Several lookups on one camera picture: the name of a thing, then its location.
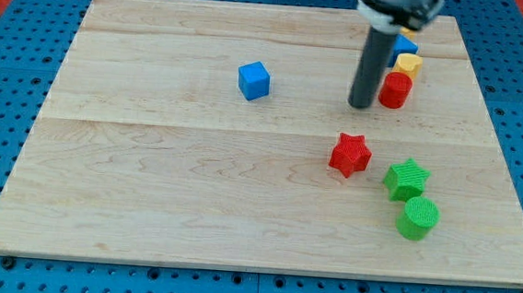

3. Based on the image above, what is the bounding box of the green cylinder block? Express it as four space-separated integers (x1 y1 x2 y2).
395 196 441 241

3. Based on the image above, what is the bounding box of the red star block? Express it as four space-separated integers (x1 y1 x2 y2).
329 133 372 179

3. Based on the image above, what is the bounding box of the green star block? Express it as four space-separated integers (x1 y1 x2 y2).
383 158 431 202

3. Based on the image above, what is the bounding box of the yellow block behind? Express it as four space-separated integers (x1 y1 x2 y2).
400 27 417 40

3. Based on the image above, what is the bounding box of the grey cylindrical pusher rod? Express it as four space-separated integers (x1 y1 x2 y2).
348 29 398 110

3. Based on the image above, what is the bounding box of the blue cube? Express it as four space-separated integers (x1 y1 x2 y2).
238 61 271 101

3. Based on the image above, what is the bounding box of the red cylinder block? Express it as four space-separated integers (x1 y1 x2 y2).
378 72 413 109

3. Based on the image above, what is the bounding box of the wooden board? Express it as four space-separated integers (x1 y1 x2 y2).
0 0 523 288

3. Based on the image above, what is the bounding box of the blue pentagon block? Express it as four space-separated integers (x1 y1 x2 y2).
387 34 419 68

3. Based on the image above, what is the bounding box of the yellow heart block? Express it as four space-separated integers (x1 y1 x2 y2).
392 53 424 80

